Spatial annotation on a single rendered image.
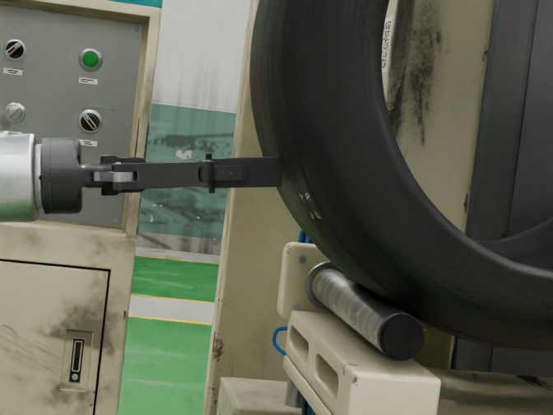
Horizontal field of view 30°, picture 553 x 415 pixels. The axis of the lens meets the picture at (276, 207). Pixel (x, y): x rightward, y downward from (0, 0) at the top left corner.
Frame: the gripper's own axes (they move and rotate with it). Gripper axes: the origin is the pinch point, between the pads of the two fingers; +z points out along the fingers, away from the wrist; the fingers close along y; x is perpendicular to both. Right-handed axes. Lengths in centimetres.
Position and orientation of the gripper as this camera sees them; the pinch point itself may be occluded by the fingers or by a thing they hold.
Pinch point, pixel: (246, 172)
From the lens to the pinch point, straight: 104.7
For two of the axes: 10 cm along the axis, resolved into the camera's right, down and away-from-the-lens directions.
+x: 0.1, 10.0, 0.7
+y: -1.6, -0.7, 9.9
